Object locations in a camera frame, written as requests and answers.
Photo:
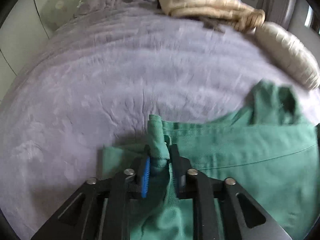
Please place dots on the cream pleated pillow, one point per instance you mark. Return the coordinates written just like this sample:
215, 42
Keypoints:
287, 50

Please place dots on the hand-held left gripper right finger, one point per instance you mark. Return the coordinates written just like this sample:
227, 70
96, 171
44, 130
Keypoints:
178, 175

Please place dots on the green work jacket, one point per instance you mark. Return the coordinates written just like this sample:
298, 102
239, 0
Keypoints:
250, 155

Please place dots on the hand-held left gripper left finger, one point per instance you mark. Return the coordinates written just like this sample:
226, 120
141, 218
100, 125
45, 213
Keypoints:
145, 177

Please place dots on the purple fleece blanket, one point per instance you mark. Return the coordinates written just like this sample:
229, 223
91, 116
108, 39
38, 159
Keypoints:
100, 80

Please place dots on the white wardrobe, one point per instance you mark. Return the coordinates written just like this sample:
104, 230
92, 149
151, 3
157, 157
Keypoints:
22, 37

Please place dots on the beige crumpled cloth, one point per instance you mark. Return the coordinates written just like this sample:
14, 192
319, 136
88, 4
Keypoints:
200, 2

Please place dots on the grey curtain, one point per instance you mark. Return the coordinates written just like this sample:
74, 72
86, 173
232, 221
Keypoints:
287, 7

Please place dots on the round standing fan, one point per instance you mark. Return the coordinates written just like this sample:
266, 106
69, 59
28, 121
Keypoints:
58, 7

